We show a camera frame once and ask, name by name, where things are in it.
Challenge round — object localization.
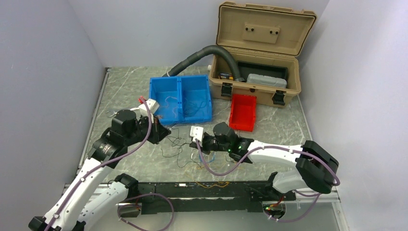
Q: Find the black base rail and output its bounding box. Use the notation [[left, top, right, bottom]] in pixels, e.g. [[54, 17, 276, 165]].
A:
[[121, 180, 296, 215]]

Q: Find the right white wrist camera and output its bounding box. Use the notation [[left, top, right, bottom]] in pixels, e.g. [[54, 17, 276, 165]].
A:
[[190, 126, 204, 142]]

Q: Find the grey corrugated hose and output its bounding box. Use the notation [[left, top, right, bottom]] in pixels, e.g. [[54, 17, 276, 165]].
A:
[[163, 45, 245, 82]]

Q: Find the yellow black wire bundle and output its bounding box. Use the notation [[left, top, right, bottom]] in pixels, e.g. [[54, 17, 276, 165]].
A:
[[159, 134, 243, 174]]

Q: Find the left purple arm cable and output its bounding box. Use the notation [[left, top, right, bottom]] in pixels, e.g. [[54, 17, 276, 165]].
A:
[[44, 99, 175, 231]]

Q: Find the grey plastic case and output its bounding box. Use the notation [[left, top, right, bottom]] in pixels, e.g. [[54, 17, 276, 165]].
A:
[[246, 74, 287, 88]]

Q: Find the tan open toolbox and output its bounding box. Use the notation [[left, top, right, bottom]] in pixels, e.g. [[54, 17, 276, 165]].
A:
[[209, 1, 318, 108]]

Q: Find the small colourful box in toolbox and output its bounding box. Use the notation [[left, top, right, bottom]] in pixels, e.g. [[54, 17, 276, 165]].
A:
[[218, 73, 234, 80]]

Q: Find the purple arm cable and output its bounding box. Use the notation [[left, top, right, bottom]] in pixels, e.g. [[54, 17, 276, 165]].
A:
[[195, 140, 341, 223], [44, 99, 175, 231]]

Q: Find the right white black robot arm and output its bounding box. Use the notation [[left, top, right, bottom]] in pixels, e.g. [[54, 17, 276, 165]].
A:
[[190, 122, 340, 200]]

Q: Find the thin wire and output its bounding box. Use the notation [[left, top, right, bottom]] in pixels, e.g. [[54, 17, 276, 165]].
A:
[[156, 96, 180, 120]]

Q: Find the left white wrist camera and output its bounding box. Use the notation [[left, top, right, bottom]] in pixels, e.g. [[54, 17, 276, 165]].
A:
[[138, 99, 160, 120]]

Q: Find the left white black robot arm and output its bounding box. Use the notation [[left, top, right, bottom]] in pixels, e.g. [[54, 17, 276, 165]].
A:
[[28, 110, 171, 231]]

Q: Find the blue two-compartment bin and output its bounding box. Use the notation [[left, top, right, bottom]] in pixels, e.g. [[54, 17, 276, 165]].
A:
[[149, 75, 212, 125]]

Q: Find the red plastic bin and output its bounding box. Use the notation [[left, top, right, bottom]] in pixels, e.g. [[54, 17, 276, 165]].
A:
[[229, 94, 257, 132]]

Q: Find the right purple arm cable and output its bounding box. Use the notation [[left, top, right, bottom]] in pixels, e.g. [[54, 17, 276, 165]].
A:
[[195, 140, 341, 223]]

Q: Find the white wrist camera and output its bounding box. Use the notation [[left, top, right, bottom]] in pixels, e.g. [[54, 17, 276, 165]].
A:
[[138, 99, 160, 120], [190, 126, 204, 142]]

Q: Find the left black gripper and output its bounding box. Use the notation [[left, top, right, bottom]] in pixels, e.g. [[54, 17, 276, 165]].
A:
[[125, 113, 171, 146]]

